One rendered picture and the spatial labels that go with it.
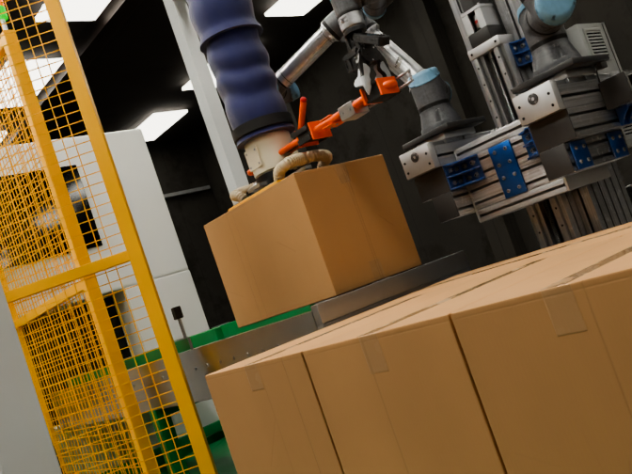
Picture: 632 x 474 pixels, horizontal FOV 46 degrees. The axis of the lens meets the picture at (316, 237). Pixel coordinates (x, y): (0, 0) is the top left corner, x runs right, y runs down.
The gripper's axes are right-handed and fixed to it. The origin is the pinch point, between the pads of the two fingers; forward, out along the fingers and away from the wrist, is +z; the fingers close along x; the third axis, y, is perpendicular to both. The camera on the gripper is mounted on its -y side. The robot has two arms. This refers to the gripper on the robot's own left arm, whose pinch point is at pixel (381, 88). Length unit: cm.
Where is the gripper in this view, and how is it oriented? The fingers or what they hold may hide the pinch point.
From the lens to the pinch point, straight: 225.0
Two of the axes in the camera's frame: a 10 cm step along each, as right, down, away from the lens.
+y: -5.7, 2.6, 7.8
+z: 3.3, 9.4, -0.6
